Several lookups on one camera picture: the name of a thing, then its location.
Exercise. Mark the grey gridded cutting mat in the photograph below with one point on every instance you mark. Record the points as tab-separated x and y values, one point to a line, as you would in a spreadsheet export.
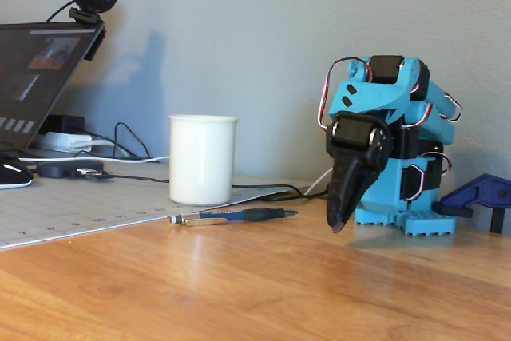
80	205

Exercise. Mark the black power adapter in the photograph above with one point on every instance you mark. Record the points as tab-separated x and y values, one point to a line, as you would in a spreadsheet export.
66	122

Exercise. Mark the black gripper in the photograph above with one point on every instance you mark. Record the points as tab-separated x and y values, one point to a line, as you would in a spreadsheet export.
351	156

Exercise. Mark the white power adapter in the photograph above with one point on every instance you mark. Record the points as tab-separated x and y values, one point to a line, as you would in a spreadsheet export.
64	140

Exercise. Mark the blue and black pen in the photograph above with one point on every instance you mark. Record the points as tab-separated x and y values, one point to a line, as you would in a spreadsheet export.
259	214

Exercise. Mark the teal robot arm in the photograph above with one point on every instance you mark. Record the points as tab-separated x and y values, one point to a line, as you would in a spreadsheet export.
367	97

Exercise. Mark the white ceramic mug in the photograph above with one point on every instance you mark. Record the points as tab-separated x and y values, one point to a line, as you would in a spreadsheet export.
201	161

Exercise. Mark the dark laptop screen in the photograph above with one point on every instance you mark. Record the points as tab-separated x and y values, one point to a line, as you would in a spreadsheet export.
32	77

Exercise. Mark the black usb hub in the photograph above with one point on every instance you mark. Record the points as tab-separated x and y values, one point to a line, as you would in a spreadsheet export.
60	168

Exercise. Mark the black computer mouse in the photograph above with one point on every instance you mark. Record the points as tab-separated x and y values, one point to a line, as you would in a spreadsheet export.
12	173

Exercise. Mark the dark blue table clamp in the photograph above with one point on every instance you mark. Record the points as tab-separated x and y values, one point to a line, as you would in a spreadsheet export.
475	193

